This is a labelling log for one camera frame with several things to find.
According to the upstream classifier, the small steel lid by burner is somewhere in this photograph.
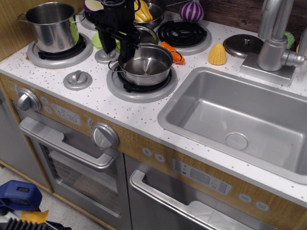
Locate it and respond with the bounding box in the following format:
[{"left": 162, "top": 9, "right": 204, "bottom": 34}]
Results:
[{"left": 135, "top": 25, "right": 159, "bottom": 45}]

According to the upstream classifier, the steel pot lid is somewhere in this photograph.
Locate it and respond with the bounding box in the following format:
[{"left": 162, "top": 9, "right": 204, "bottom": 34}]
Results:
[{"left": 223, "top": 34, "right": 264, "bottom": 58}]

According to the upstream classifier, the yellow toy corn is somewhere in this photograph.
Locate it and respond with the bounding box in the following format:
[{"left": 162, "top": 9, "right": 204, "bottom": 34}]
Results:
[{"left": 208, "top": 43, "right": 226, "bottom": 65}]

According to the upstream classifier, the steel bowl at back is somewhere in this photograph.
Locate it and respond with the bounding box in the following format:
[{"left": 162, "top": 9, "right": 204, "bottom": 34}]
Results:
[{"left": 133, "top": 0, "right": 166, "bottom": 29}]

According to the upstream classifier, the purple toy onion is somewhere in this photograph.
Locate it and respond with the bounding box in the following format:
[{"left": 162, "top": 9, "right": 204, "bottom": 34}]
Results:
[{"left": 179, "top": 0, "right": 204, "bottom": 23}]

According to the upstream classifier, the yellow toy banana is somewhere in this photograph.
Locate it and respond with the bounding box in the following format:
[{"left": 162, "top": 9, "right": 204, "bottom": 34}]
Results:
[{"left": 134, "top": 0, "right": 154, "bottom": 23}]

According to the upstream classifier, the blue clamp tool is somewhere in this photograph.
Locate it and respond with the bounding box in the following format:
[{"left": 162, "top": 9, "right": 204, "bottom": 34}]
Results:
[{"left": 0, "top": 180, "right": 42, "bottom": 216}]

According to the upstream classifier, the back right stove burner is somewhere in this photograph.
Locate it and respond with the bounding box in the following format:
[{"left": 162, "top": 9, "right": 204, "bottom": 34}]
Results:
[{"left": 155, "top": 20, "right": 213, "bottom": 56}]

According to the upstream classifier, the grey countertop knob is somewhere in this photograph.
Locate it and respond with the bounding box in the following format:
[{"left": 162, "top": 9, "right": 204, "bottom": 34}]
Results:
[
  {"left": 94, "top": 49, "right": 119, "bottom": 64},
  {"left": 63, "top": 70, "right": 93, "bottom": 91}
]

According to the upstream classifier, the right oven dial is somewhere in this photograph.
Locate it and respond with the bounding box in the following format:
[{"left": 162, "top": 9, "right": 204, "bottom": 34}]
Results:
[{"left": 92, "top": 122, "right": 119, "bottom": 150}]

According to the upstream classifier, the oven dial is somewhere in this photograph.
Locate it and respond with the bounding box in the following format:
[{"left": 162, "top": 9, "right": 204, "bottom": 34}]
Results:
[
  {"left": 92, "top": 122, "right": 119, "bottom": 150},
  {"left": 17, "top": 88, "right": 42, "bottom": 111}
]

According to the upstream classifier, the tall steel stock pot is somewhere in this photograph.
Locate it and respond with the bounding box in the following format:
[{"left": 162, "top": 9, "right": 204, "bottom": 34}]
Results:
[{"left": 17, "top": 2, "right": 79, "bottom": 53}]

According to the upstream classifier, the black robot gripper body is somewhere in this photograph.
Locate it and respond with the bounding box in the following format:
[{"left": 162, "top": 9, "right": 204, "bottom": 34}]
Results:
[{"left": 93, "top": 0, "right": 140, "bottom": 38}]

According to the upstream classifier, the oven door with window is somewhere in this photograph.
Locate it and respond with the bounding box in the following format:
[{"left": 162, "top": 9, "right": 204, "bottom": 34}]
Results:
[{"left": 18, "top": 109, "right": 132, "bottom": 230}]

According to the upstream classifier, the grey countertop knob front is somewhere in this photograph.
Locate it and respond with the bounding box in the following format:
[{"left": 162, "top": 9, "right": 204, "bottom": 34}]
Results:
[{"left": 63, "top": 70, "right": 93, "bottom": 91}]

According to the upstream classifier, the grey toy sink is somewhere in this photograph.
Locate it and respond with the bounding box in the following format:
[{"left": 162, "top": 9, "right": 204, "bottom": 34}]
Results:
[{"left": 158, "top": 67, "right": 307, "bottom": 184}]

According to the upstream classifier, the orange toy carrot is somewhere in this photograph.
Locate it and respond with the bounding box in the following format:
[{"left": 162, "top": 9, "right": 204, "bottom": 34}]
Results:
[{"left": 160, "top": 41, "right": 185, "bottom": 65}]

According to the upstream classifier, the dishwasher door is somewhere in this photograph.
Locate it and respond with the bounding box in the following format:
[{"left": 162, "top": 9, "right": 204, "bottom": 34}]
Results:
[{"left": 125, "top": 156, "right": 273, "bottom": 230}]

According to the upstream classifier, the back left stove burner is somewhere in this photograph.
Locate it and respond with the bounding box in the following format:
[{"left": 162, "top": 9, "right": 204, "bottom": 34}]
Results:
[{"left": 78, "top": 10, "right": 96, "bottom": 31}]

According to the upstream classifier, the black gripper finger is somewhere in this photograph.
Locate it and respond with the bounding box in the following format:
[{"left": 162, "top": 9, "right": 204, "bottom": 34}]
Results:
[
  {"left": 119, "top": 35, "right": 141, "bottom": 63},
  {"left": 98, "top": 30, "right": 117, "bottom": 54}
]

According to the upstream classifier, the toy eggplant slice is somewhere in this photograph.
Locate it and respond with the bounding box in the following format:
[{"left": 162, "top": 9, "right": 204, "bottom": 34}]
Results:
[{"left": 83, "top": 0, "right": 104, "bottom": 13}]

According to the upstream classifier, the left oven dial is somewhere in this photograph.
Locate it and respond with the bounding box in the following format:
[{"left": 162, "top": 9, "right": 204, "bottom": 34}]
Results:
[{"left": 17, "top": 88, "right": 42, "bottom": 111}]

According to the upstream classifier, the silver dishwasher door handle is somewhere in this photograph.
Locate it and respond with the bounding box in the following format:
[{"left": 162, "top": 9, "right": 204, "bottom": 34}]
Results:
[{"left": 130, "top": 170, "right": 266, "bottom": 230}]

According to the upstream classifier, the grey countertop knob back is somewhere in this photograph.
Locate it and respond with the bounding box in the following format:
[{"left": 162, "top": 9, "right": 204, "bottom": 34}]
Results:
[{"left": 94, "top": 49, "right": 119, "bottom": 64}]

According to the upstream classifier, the silver toy faucet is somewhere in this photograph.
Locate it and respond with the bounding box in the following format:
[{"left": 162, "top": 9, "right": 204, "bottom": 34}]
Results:
[{"left": 240, "top": 0, "right": 307, "bottom": 86}]

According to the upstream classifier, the yellow tape piece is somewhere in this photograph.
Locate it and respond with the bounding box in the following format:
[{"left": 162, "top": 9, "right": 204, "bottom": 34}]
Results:
[{"left": 20, "top": 210, "right": 49, "bottom": 224}]

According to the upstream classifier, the stove burner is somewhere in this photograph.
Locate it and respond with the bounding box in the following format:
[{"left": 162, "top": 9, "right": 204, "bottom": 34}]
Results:
[
  {"left": 27, "top": 33, "right": 93, "bottom": 69},
  {"left": 78, "top": 10, "right": 96, "bottom": 31},
  {"left": 155, "top": 20, "right": 213, "bottom": 56},
  {"left": 106, "top": 64, "right": 177, "bottom": 104}
]

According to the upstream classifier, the silver oven door handle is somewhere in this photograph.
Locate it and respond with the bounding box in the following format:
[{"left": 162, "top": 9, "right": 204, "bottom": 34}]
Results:
[{"left": 19, "top": 117, "right": 115, "bottom": 172}]

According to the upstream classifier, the dishwasher control panel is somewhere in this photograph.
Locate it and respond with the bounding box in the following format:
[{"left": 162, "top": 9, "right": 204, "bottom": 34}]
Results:
[{"left": 172, "top": 159, "right": 233, "bottom": 196}]

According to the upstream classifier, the oven clock display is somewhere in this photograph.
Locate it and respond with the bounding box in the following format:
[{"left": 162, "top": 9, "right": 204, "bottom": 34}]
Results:
[{"left": 51, "top": 103, "right": 81, "bottom": 126}]

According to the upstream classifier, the front left stove burner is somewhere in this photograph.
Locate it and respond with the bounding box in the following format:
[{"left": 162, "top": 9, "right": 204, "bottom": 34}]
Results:
[{"left": 27, "top": 33, "right": 93, "bottom": 69}]

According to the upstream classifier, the small steel pan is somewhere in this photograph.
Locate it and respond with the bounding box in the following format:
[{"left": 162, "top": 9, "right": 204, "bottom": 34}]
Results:
[{"left": 109, "top": 44, "right": 182, "bottom": 86}]

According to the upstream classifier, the green toy vegetable behind faucet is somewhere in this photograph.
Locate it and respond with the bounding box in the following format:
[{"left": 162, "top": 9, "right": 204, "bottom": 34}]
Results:
[{"left": 284, "top": 31, "right": 295, "bottom": 49}]

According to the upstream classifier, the front right stove burner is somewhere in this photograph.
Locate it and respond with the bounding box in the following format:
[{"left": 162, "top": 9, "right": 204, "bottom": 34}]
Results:
[{"left": 106, "top": 64, "right": 177, "bottom": 104}]

